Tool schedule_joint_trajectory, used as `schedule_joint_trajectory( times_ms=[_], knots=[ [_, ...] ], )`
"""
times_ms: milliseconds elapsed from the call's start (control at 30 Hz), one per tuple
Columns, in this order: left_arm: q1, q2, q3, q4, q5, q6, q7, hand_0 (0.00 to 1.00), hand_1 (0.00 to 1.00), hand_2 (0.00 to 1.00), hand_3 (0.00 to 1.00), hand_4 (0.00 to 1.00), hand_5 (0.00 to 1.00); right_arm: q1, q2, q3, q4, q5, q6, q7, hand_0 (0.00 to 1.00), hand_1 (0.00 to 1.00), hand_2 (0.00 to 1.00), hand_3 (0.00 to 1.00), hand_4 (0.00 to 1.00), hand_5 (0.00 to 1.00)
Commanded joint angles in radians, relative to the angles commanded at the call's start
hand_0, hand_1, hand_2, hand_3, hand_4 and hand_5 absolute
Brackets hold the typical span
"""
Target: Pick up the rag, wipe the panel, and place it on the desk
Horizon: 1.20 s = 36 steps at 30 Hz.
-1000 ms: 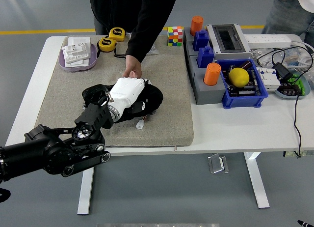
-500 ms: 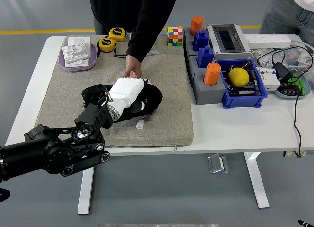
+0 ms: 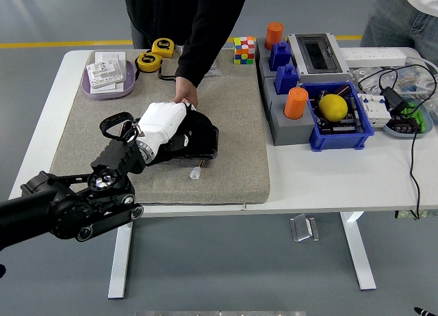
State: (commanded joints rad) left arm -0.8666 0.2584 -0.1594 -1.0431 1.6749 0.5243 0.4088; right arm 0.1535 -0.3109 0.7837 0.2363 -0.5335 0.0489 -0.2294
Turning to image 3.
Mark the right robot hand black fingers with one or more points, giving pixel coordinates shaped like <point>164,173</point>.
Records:
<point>422,312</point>

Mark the person's hand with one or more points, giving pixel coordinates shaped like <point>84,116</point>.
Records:
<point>187,93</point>

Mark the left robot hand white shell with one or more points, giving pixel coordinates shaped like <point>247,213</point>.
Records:
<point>161,122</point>

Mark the black rag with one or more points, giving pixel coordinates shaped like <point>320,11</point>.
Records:
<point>200,131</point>

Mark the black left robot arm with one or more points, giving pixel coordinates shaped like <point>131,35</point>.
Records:
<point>61,210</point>

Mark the person's forearm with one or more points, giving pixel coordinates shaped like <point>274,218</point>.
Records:
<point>198,61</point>

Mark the small clear plastic bag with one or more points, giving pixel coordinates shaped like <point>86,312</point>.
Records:
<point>215,73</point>

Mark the yellow tape measure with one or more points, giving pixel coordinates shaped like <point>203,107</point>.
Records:
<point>148,62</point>
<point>163,47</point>

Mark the purple oval tray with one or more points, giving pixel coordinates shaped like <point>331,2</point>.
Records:
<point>130,80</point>

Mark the grey-brown mat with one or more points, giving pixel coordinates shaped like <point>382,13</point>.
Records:
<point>232,141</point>

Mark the multicolour puzzle cube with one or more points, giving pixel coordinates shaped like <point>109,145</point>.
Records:
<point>244,51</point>

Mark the white socket module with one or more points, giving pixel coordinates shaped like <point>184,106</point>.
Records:
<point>106,73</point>

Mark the grey block holder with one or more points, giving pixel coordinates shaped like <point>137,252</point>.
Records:
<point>291,131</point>
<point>263,63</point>

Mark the white table leg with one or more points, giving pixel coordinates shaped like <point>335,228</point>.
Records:
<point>119,261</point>
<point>359,254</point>

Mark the blue block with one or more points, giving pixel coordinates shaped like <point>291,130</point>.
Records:
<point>286,80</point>
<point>280,57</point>

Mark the orange cylinder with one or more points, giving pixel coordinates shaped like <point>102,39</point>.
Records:
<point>274,35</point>
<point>296,104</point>

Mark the yellow lemon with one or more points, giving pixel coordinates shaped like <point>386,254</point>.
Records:
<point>333,107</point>

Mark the brown cylinder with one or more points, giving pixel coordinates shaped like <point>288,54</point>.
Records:
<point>342,90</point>

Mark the blue plastic bin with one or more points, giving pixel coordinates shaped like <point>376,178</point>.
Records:
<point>338,141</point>

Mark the dark terminal block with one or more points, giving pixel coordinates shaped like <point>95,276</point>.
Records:
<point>403,127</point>

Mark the white circuit breaker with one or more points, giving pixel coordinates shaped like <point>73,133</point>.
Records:
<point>374,111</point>

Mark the white power strip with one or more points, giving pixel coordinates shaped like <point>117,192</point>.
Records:
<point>373,57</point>

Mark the green plastic part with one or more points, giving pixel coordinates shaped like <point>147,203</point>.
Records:
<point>418,119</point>

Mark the light blue tray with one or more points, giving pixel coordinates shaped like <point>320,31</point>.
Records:
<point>427,119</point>

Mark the black power adapter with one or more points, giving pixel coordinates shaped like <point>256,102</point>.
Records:
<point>393,98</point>

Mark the clear bags of small parts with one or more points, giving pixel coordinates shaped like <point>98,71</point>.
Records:
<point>407,80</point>

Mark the person in jeans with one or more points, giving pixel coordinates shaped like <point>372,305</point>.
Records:
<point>397,18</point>

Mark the white flat switch plate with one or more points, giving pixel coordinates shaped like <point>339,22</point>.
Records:
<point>109,56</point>
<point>113,87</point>

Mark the grey electrical enclosure box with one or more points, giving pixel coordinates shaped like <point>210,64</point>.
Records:
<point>318,56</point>

